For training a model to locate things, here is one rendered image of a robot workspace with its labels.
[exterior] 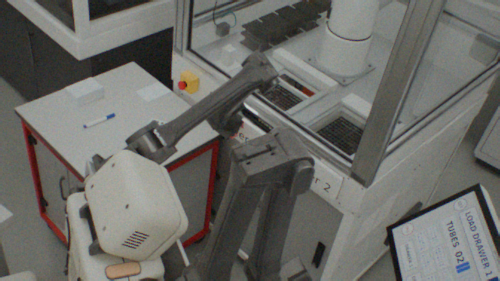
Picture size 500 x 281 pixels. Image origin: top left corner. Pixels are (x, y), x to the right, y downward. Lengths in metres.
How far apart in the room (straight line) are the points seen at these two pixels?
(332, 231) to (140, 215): 1.14
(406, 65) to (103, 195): 0.89
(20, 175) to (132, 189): 2.06
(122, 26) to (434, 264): 1.70
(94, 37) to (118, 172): 1.39
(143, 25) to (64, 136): 0.74
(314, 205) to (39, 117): 1.14
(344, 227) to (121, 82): 1.15
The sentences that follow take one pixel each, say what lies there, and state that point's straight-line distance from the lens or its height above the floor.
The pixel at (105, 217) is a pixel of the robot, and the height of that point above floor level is 1.33.
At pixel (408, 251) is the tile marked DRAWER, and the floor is 1.01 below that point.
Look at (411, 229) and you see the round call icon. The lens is 1.72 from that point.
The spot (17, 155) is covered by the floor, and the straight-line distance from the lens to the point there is 3.30.
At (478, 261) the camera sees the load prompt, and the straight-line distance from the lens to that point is 1.57.
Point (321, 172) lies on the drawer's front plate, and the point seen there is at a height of 0.90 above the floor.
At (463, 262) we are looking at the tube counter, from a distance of 1.58.
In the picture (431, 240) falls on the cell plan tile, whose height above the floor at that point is 1.06.
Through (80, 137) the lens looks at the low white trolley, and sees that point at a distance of 2.22.
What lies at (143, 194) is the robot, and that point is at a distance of 1.15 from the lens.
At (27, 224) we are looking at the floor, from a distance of 2.95.
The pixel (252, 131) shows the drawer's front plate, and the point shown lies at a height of 0.91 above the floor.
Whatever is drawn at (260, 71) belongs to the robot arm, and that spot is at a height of 1.44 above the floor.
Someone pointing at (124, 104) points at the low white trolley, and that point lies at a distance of 2.37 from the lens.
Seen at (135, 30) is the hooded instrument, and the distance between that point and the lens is 2.66.
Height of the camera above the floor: 2.24
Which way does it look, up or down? 42 degrees down
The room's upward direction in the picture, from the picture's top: 9 degrees clockwise
